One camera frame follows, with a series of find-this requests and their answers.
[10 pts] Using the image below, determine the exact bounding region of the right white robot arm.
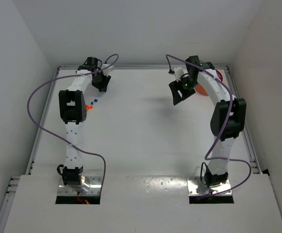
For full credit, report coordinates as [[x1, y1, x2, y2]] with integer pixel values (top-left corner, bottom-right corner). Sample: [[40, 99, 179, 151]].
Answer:
[[169, 55, 247, 187]]

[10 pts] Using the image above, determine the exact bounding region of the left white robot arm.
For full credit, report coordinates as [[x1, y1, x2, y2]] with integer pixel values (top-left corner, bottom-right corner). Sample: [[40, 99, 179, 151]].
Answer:
[[57, 57, 112, 188]]

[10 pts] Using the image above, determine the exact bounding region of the orange round divided container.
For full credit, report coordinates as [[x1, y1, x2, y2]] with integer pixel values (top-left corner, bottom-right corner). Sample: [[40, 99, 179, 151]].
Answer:
[[194, 68, 224, 97]]

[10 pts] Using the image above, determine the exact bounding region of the orange lego piece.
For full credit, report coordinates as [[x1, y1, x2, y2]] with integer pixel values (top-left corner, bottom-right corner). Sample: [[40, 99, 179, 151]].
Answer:
[[86, 105, 93, 111]]

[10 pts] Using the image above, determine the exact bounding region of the white front cover board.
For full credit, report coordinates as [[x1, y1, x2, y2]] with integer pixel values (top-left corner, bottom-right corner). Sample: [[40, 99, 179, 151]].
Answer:
[[4, 175, 282, 233]]

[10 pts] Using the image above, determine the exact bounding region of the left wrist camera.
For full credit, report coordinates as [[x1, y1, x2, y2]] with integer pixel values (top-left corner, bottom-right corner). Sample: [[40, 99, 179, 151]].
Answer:
[[101, 64, 114, 73]]

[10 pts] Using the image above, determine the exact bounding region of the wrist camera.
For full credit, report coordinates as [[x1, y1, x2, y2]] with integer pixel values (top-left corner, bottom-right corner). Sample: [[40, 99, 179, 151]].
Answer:
[[168, 67, 184, 82], [101, 64, 114, 73]]

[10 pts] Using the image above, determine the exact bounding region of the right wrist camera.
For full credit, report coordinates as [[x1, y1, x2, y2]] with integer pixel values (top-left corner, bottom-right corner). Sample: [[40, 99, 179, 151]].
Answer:
[[168, 67, 184, 82]]

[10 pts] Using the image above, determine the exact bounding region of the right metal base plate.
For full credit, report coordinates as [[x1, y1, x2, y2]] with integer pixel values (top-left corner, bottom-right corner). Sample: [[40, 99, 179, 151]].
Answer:
[[186, 176, 232, 196]]

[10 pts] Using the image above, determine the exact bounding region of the metal base plate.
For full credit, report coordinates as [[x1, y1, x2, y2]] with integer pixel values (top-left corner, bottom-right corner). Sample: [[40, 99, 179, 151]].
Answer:
[[57, 176, 102, 197], [186, 176, 232, 196]]

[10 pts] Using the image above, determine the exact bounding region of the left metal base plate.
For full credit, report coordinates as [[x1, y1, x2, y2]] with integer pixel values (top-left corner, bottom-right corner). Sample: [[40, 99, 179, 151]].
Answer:
[[57, 176, 102, 197]]

